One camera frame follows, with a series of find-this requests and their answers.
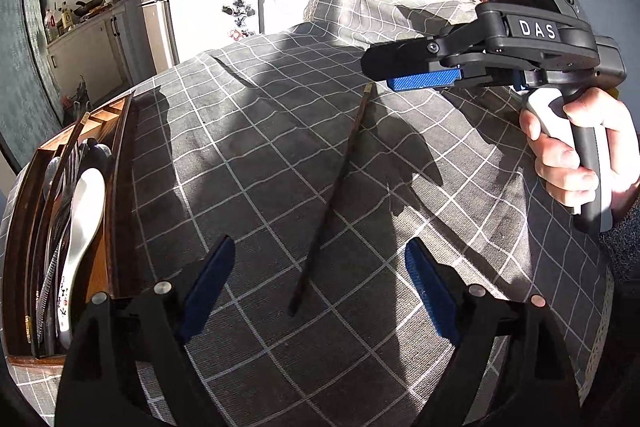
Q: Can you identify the person's right hand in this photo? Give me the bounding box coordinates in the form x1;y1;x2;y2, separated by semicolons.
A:
519;87;640;219

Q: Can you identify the person's right forearm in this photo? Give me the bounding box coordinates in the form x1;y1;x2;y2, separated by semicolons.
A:
597;194;640;288

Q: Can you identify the grey chequered tablecloth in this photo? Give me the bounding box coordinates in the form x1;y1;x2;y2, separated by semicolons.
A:
0;0;616;427

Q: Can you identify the white kitchen cabinet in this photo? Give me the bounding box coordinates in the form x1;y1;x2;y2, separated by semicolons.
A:
45;0;143;108

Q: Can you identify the plastic bag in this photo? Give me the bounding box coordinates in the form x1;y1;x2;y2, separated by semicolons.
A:
60;76;92;112

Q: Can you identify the frosted glass sliding door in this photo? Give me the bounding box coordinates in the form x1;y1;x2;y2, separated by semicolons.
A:
0;0;66;172

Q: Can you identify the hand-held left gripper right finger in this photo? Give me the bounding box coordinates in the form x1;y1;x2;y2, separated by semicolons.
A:
404;237;585;427

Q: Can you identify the wooden tray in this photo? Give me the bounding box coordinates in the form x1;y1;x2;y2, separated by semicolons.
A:
0;92;138;365

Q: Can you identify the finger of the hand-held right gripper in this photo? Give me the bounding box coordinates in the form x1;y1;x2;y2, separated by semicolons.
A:
386;56;517;94
360;18;494;81

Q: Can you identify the dark fridge magnet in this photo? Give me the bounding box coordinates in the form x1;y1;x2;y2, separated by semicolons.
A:
222;0;253;25

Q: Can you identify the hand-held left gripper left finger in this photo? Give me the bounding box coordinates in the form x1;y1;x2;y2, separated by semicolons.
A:
54;234;237;427

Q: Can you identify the white ceramic spoon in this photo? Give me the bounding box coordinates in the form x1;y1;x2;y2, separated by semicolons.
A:
56;168;107;338

